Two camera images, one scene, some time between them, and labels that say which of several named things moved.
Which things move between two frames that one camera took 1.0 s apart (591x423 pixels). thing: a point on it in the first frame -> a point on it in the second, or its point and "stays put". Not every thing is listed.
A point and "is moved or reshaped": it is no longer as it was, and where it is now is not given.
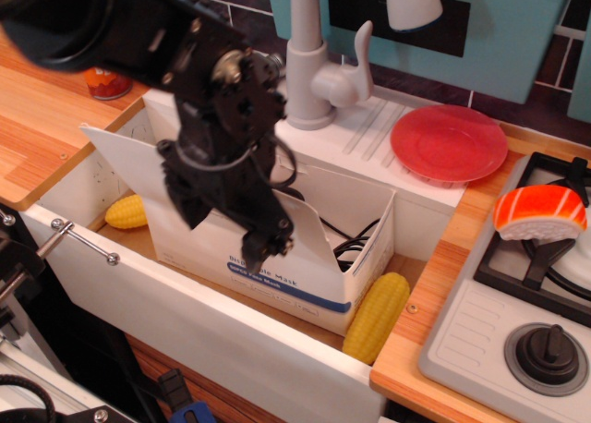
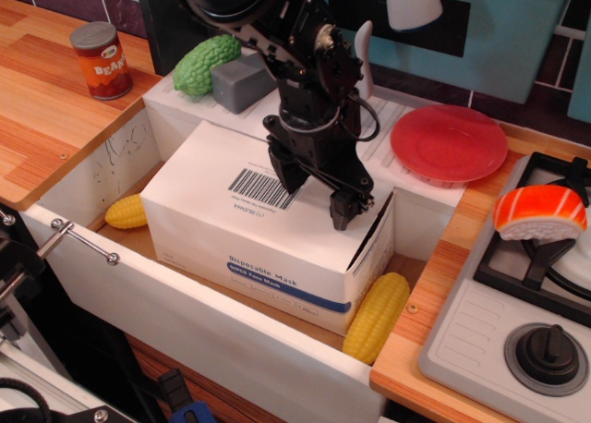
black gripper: x=223 y=152 -> x=320 y=123
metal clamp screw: x=65 y=228 stays put
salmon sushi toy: x=538 y=212 stays put
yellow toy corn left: x=126 y=212 stays put
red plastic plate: x=447 y=143 stays put
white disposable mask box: x=342 y=243 is moved or reshaped
